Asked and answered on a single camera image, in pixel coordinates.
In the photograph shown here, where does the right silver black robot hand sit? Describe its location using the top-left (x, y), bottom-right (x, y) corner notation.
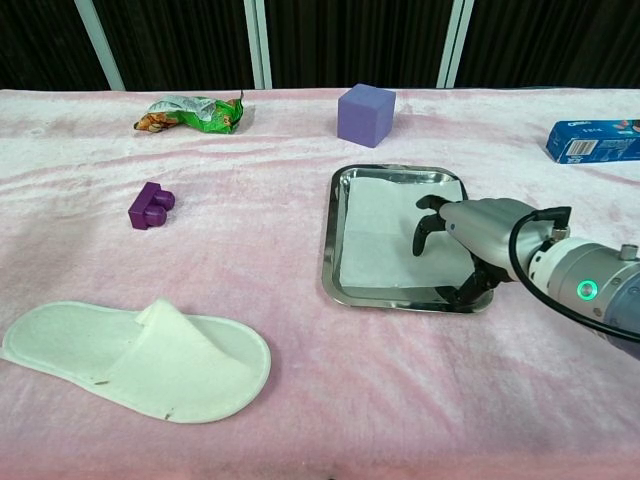
top-left (412, 193), bottom-right (539, 306)

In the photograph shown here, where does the white paper towel sheet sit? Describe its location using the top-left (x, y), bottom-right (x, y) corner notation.
top-left (337, 177), bottom-right (480, 292)

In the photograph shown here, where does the blue cookie box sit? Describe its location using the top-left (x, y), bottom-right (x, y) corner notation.
top-left (544, 118), bottom-right (640, 165)

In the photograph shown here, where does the rectangular metal tray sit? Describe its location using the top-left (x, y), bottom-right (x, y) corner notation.
top-left (318, 163), bottom-right (496, 316)

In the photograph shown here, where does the lilac foam cube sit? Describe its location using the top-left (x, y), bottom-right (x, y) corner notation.
top-left (336, 83), bottom-right (398, 150)

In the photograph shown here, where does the black pleated curtain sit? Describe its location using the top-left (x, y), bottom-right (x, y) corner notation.
top-left (0, 0), bottom-right (640, 93)

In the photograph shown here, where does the pink plush table cloth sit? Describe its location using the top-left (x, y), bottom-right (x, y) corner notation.
top-left (0, 87), bottom-right (640, 480)

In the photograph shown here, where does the green crumpled snack bag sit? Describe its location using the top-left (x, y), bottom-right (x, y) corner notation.
top-left (132, 89), bottom-right (246, 135)

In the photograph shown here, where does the purple toy building brick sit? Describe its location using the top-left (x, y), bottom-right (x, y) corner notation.
top-left (127, 181), bottom-right (176, 231)

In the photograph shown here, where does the white disposable slipper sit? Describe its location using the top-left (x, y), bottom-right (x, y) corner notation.
top-left (0, 297), bottom-right (273, 425)

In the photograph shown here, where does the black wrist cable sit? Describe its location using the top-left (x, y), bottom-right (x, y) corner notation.
top-left (508, 205), bottom-right (640, 347)

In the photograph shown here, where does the white frame post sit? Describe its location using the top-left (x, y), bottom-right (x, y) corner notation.
top-left (243, 0), bottom-right (274, 91)
top-left (435, 0), bottom-right (476, 90)
top-left (73, 0), bottom-right (125, 92)

